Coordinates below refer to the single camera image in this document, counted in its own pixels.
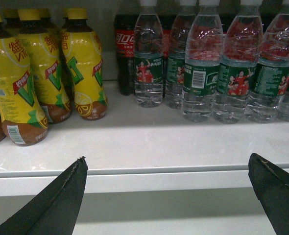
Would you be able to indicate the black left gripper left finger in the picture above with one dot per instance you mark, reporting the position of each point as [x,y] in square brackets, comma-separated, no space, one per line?
[55,209]

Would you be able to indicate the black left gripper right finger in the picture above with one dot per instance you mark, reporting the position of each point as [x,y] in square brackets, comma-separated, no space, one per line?
[271,186]

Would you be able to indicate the white shelf left section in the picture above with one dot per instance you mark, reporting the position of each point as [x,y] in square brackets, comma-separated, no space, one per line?
[143,149]

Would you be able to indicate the cola bottle red label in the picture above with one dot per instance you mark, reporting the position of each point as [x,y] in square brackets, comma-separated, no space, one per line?
[124,32]

